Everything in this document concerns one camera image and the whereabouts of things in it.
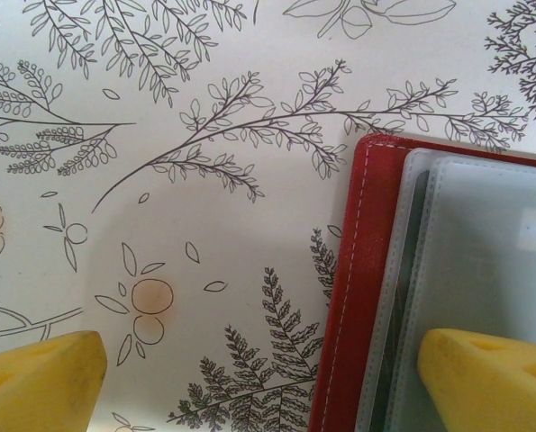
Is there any red card holder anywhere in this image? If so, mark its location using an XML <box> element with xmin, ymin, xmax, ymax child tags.
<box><xmin>306</xmin><ymin>132</ymin><xmax>536</xmax><ymax>432</ymax></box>

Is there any floral printed table sheet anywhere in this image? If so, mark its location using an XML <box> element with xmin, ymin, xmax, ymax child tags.
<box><xmin>0</xmin><ymin>0</ymin><xmax>536</xmax><ymax>432</ymax></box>

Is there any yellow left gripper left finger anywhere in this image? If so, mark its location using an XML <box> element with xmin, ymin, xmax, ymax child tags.
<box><xmin>0</xmin><ymin>329</ymin><xmax>110</xmax><ymax>432</ymax></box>

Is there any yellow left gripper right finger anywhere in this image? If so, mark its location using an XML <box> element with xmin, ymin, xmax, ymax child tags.
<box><xmin>417</xmin><ymin>327</ymin><xmax>536</xmax><ymax>432</ymax></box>

